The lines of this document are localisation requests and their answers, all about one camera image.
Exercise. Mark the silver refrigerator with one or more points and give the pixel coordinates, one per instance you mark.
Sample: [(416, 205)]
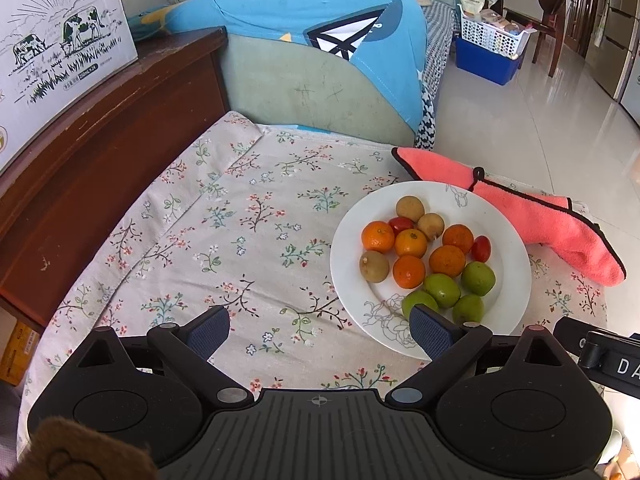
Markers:
[(613, 43)]

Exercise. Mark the white floral plate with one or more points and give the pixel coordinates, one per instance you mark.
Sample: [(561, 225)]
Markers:
[(430, 269)]

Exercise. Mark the orange tangerine three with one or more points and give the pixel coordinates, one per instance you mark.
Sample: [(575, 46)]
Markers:
[(448, 260)]

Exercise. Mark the wooden chair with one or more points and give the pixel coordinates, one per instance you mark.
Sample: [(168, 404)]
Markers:
[(551, 25)]

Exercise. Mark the orange tangerine five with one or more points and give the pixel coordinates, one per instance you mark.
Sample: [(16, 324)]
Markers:
[(409, 271)]

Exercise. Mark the red cherry tomato one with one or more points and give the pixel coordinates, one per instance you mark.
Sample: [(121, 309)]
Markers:
[(481, 249)]

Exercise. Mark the green jujube two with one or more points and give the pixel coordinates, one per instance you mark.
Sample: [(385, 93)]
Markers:
[(418, 297)]

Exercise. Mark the green jujube three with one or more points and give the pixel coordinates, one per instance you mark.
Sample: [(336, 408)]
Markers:
[(478, 278)]

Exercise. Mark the blue storage bin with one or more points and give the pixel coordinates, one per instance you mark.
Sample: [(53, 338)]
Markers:
[(485, 64)]

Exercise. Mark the cardboard box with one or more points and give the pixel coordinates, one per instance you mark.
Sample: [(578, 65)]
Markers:
[(18, 353)]

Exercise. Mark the orange tangerine two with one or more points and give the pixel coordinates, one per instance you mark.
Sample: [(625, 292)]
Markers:
[(411, 242)]

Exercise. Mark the green jujube four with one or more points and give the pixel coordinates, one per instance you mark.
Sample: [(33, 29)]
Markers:
[(469, 308)]

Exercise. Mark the green jujube one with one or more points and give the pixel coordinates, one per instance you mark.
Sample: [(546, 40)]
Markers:
[(443, 289)]

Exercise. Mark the blue shark cushion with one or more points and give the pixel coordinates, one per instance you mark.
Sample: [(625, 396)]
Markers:
[(385, 40)]

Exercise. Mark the brown kiwi one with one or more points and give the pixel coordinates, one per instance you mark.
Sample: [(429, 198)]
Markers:
[(374, 266)]

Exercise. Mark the brown plush toy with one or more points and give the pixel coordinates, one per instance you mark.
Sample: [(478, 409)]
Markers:
[(62, 449)]

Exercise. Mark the brown kiwi three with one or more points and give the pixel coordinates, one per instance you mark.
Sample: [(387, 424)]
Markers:
[(431, 225)]

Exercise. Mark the orange tangerine four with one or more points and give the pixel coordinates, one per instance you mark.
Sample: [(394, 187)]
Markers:
[(460, 236)]

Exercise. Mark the orange tangerine one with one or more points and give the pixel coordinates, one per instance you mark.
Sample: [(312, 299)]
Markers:
[(378, 236)]

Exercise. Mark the white plastic basket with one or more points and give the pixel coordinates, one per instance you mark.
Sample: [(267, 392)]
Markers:
[(494, 33)]

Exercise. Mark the white milk carton box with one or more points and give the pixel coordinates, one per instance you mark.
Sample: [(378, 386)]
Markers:
[(53, 52)]

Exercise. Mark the green sofa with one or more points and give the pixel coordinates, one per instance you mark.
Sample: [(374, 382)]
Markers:
[(291, 84)]

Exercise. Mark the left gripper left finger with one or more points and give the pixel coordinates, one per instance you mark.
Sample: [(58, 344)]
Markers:
[(186, 350)]

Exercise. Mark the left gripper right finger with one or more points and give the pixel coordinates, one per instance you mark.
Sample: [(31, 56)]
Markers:
[(453, 350)]

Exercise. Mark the brown kiwi two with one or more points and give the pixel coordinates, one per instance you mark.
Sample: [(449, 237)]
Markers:
[(410, 207)]

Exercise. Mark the floral tablecloth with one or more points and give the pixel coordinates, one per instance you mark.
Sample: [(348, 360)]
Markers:
[(265, 222)]

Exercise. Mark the pink towel black trim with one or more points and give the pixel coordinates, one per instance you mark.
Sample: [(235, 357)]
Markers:
[(539, 219)]

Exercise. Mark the houndstooth sofa blanket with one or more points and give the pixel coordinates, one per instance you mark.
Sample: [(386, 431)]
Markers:
[(441, 24)]

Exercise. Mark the red cherry tomato two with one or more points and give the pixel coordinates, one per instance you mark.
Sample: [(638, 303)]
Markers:
[(399, 224)]

